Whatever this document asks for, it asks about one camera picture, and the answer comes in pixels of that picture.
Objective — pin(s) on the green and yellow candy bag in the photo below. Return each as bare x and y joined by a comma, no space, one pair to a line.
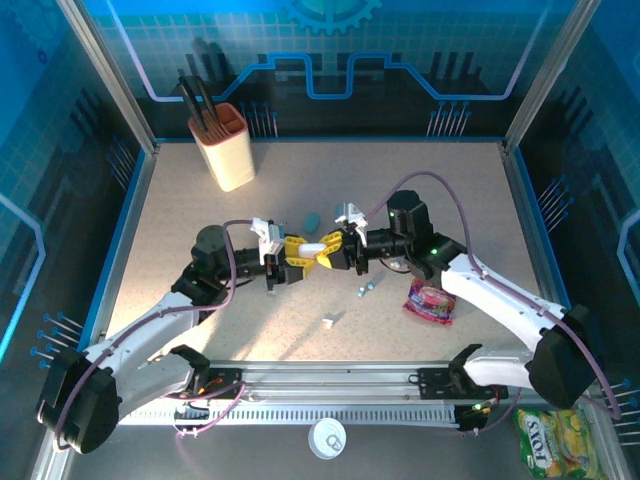
555,445

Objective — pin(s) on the aluminium front rail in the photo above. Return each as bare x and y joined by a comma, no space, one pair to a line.
325,372

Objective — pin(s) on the aluminium side rail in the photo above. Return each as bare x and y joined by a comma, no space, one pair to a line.
541,250
121,250

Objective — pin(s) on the pale mint earbud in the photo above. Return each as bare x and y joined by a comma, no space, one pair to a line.
397,264

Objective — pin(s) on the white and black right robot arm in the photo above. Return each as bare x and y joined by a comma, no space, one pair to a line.
500,295

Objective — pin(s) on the teal charging case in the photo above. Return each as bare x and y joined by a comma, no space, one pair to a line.
311,222

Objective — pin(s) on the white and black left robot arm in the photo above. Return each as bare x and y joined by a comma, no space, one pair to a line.
140,332

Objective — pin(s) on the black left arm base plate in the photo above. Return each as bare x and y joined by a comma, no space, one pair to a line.
225,382

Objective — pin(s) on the purple candy bag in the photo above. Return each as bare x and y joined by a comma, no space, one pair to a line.
430,305

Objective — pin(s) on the black interface board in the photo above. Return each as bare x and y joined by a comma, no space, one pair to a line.
477,415

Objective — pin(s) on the aluminium frame post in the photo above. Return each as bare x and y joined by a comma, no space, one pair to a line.
107,75
547,75

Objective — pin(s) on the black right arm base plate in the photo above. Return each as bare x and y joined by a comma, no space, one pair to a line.
435,382

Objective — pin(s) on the beige and orange knife block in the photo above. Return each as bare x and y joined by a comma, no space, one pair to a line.
230,160

